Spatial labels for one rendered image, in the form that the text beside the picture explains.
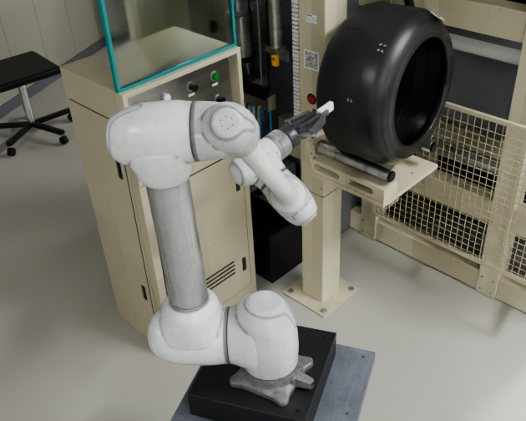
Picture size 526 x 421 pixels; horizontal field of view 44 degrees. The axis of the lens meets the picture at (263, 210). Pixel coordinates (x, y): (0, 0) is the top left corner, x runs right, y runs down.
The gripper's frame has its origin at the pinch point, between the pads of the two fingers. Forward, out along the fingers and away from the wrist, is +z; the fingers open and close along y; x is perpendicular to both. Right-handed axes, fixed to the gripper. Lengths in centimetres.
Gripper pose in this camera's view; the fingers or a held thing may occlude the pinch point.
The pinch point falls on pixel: (325, 109)
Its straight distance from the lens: 213.9
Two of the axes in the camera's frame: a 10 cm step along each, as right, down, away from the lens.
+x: 1.4, 7.5, 6.5
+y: -7.1, -3.8, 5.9
